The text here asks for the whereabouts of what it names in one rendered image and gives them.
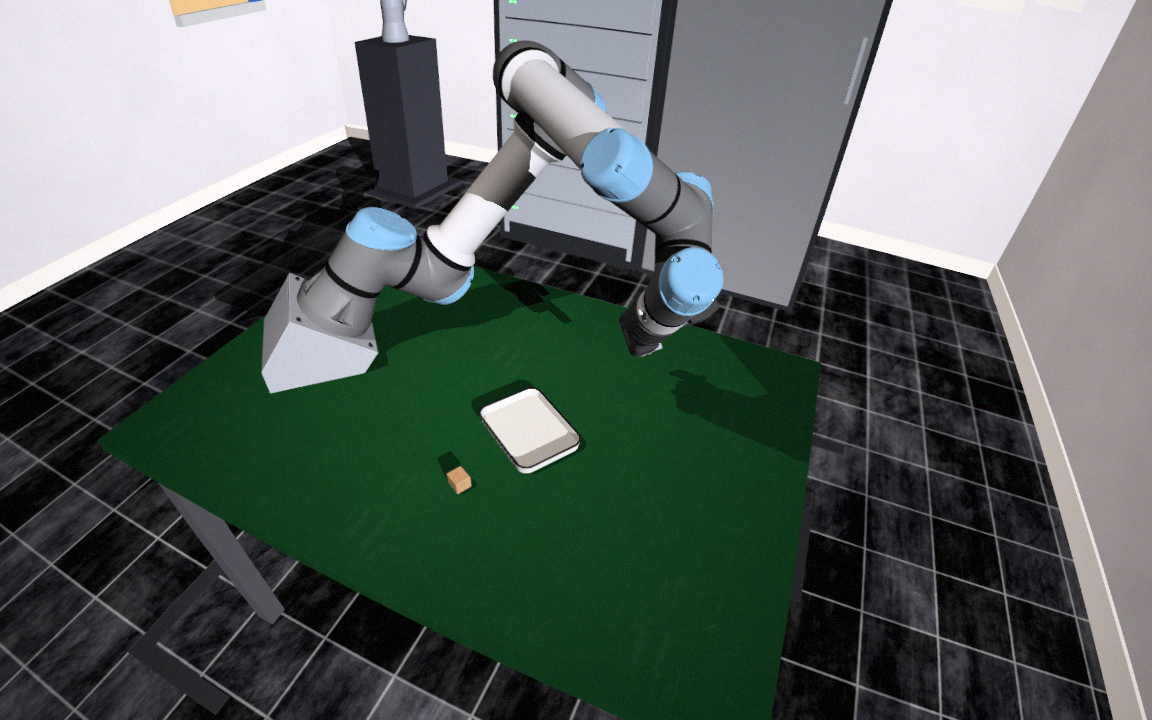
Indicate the tan cube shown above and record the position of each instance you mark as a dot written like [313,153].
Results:
[459,480]

